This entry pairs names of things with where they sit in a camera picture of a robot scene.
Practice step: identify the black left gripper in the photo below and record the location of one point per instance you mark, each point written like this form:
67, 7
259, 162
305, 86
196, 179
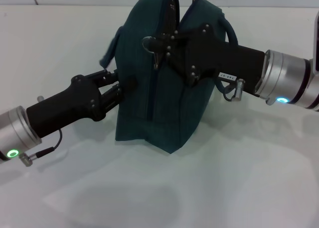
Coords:
64, 103

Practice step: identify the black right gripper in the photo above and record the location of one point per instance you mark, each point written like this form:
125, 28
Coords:
216, 56

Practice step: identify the dark teal insulated lunch bag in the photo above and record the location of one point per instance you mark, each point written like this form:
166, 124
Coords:
159, 93

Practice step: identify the white and silver left arm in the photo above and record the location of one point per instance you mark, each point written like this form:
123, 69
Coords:
12, 138

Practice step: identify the white and silver right arm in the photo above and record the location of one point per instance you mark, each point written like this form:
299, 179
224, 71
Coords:
289, 81

